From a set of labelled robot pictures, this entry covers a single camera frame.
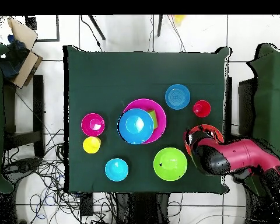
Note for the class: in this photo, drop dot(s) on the blue straight-sided bowl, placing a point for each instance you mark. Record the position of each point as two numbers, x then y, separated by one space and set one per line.
177 96

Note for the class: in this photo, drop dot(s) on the black stool frame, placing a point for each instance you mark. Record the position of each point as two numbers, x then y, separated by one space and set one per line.
38 105

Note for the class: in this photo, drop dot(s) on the black floor box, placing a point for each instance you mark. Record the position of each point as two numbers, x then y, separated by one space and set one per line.
86 205

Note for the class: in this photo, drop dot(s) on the green cup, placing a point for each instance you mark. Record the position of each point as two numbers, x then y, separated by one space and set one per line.
154 119

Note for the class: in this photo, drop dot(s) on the green bowl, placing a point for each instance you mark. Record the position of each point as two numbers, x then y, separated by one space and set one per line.
170 164

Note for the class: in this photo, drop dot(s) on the large magenta bowl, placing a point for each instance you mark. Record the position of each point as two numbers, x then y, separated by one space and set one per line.
159 116

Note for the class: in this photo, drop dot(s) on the large blue bowl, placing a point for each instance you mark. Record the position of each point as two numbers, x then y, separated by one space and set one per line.
135 126

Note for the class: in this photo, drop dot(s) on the cardboard box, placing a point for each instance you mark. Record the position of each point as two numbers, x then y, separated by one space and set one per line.
25 67

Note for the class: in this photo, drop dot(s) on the yellow object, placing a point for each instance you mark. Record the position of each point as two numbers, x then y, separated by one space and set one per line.
178 18

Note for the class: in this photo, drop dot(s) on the orange bowl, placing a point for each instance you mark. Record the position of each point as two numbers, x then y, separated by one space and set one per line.
214 129

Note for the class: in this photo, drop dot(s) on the black square frame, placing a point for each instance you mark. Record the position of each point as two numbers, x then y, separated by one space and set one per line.
57 28

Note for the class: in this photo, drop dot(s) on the small crimson bowl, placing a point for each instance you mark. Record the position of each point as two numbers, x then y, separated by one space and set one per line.
92 124

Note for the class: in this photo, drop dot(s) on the black tripod leg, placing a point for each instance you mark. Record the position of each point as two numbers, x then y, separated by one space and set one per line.
159 25
96 26

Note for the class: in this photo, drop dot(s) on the small ribbed light blue bowl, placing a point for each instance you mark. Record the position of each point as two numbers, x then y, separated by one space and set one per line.
116 169

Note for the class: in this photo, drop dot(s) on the grey robot base foot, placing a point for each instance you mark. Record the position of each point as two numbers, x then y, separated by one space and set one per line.
21 166

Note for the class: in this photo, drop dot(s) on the dark green tablecloth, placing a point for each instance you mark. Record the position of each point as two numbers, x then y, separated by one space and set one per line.
149 67

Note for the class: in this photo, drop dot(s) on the yellow cup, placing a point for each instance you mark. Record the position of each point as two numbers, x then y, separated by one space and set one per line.
91 145

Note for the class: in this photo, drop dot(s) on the red cup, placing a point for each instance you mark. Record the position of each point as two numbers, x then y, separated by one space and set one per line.
201 108

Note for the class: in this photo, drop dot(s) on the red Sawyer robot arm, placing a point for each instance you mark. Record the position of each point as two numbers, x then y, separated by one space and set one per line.
242 154

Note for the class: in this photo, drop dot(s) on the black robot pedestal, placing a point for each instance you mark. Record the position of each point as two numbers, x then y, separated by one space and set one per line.
142 210

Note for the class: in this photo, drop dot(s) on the dark blue cloth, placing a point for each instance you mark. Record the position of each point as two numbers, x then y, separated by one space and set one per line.
14 58

